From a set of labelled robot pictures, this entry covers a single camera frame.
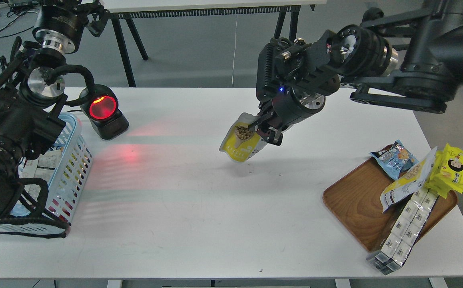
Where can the background table with black legs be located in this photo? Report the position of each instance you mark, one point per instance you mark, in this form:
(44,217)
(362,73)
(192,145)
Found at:
(196,43)

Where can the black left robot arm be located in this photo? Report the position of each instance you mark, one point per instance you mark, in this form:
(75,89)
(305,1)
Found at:
(34,87)

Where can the light blue plastic basket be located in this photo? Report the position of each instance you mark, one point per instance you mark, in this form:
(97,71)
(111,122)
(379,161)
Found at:
(66,186)

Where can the white snack pack in basket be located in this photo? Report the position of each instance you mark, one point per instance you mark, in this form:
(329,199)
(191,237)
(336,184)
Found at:
(43,167)

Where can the white boxed snack multipack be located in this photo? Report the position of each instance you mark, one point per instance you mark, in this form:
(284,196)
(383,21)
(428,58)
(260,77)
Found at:
(402,231)

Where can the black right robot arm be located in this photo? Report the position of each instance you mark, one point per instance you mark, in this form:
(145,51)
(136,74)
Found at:
(411,61)

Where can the blue snack bag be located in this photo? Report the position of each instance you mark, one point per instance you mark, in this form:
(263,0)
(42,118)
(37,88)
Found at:
(395,159)

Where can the yellow white snack pouch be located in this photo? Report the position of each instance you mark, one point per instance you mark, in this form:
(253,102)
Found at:
(240,143)

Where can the yellow white nut pouch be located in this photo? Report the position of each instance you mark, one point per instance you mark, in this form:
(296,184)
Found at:
(412,181)

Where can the black barcode scanner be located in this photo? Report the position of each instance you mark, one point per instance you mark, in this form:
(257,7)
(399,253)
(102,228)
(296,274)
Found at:
(103,111)

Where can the brown wooden tray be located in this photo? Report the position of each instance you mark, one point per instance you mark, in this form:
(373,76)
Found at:
(355,200)

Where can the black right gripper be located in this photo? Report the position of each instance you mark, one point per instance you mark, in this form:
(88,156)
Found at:
(293,81)

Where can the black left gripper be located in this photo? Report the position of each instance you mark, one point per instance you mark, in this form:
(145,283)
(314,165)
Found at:
(60,24)

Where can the yellow cartoon snack pack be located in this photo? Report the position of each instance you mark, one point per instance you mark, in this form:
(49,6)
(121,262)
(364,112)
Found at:
(447,172)

